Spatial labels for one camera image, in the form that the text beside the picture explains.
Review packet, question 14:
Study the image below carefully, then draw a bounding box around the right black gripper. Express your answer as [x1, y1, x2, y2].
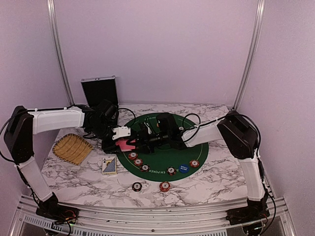
[127, 128, 170, 154]

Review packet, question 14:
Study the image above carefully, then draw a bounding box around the red-backed card deck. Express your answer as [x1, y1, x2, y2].
[115, 139, 136, 152]

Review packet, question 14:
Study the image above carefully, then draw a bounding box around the black poker chip stack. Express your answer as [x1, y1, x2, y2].
[132, 182, 142, 192]

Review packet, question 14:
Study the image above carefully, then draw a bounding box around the red poker chip stack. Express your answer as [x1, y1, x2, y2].
[159, 181, 171, 192]

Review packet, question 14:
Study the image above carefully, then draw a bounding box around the blue small blind button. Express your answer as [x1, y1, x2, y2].
[178, 164, 189, 173]

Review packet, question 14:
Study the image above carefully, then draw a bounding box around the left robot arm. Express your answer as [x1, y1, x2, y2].
[1, 100, 118, 219]

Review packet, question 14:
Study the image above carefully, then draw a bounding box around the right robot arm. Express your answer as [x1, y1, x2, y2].
[126, 110, 268, 220]

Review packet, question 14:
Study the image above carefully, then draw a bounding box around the playing card box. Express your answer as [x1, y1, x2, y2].
[102, 155, 117, 175]

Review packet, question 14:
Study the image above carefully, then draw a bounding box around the woven bamboo tray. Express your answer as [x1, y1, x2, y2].
[52, 133, 94, 165]

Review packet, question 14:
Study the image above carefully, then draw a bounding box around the round green poker mat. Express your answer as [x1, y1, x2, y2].
[118, 113, 209, 182]

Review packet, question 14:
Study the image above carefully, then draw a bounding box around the aluminium poker case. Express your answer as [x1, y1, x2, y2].
[81, 75, 119, 107]

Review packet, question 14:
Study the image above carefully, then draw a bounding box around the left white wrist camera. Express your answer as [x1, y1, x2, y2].
[112, 126, 131, 140]

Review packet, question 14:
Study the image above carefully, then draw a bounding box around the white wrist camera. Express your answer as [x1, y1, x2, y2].
[144, 122, 152, 134]
[112, 126, 131, 140]

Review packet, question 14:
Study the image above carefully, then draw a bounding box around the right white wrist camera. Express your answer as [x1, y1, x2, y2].
[144, 122, 152, 134]

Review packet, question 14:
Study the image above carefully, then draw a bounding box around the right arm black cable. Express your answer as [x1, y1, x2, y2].
[182, 112, 278, 222]

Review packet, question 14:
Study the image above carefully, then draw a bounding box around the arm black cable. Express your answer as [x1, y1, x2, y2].
[182, 112, 278, 222]
[0, 107, 137, 163]

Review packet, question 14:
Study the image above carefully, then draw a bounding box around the front aluminium rail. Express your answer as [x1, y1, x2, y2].
[9, 196, 296, 236]

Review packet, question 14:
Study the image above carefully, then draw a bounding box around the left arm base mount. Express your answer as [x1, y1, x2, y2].
[36, 201, 79, 224]

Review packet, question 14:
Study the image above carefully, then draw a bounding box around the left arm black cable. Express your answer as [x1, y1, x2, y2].
[0, 107, 137, 163]

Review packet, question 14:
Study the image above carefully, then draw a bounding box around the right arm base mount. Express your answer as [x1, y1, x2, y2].
[226, 205, 270, 225]

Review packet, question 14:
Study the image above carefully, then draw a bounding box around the left aluminium frame post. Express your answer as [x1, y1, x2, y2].
[47, 0, 74, 105]

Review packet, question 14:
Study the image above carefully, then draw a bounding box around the aluminium frame post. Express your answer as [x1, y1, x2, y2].
[232, 0, 266, 110]
[47, 0, 74, 105]

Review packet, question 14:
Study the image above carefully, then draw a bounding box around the right aluminium frame post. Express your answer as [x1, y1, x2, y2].
[232, 0, 266, 110]

